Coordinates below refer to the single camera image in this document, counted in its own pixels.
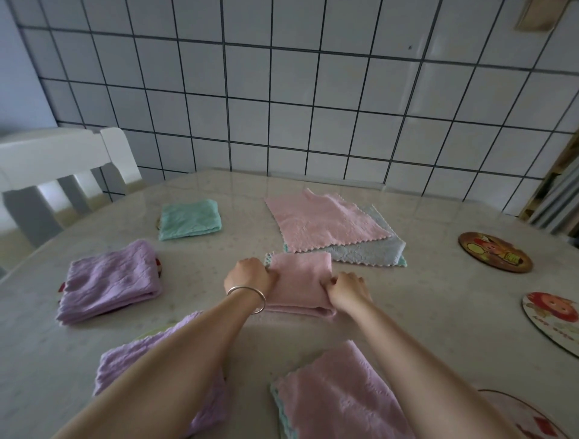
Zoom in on pink and green towel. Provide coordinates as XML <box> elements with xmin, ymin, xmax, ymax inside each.
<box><xmin>264</xmin><ymin>188</ymin><xmax>393</xmax><ymax>254</ymax></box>
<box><xmin>282</xmin><ymin>244</ymin><xmax>408</xmax><ymax>268</ymax></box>

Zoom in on red-square round placemat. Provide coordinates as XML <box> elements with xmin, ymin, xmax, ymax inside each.
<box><xmin>477</xmin><ymin>388</ymin><xmax>572</xmax><ymax>439</ymax></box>

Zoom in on person's left forearm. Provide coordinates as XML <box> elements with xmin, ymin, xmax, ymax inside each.
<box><xmin>52</xmin><ymin>291</ymin><xmax>254</xmax><ymax>439</ymax></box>

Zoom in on silver bangle bracelet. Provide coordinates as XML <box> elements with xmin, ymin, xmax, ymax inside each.
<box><xmin>226</xmin><ymin>285</ymin><xmax>268</xmax><ymax>316</ymax></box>

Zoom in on brown round placemat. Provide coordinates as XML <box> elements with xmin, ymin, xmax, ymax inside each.
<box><xmin>458</xmin><ymin>231</ymin><xmax>534</xmax><ymax>274</ymax></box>

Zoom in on person's left hand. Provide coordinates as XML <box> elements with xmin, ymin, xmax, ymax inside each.
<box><xmin>224</xmin><ymin>257</ymin><xmax>279</xmax><ymax>302</ymax></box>

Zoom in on red-bordered round placemat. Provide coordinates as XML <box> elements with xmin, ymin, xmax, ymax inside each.
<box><xmin>57</xmin><ymin>256</ymin><xmax>163</xmax><ymax>295</ymax></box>

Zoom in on white leaning boards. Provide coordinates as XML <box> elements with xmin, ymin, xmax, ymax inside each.
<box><xmin>527</xmin><ymin>167</ymin><xmax>579</xmax><ymax>236</ymax></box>

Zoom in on two-face round placemat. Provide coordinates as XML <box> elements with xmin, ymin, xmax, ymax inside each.
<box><xmin>521</xmin><ymin>291</ymin><xmax>579</xmax><ymax>359</ymax></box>

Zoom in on gold metal door frame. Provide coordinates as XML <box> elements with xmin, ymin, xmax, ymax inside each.
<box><xmin>517</xmin><ymin>131</ymin><xmax>579</xmax><ymax>223</ymax></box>

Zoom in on person's right forearm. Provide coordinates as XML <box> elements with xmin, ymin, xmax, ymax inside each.
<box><xmin>334</xmin><ymin>298</ymin><xmax>525</xmax><ymax>439</ymax></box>

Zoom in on green cloth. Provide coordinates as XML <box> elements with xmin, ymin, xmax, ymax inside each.
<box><xmin>157</xmin><ymin>198</ymin><xmax>223</xmax><ymax>242</ymax></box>

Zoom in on tan wall plate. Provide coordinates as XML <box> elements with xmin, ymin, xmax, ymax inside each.
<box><xmin>515</xmin><ymin>0</ymin><xmax>572</xmax><ymax>33</ymax></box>

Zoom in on person's right hand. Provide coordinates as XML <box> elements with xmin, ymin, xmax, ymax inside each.
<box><xmin>320</xmin><ymin>271</ymin><xmax>373</xmax><ymax>317</ymax></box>

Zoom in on white wooden chair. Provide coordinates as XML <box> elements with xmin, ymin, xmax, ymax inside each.
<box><xmin>0</xmin><ymin>126</ymin><xmax>144</xmax><ymax>272</ymax></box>

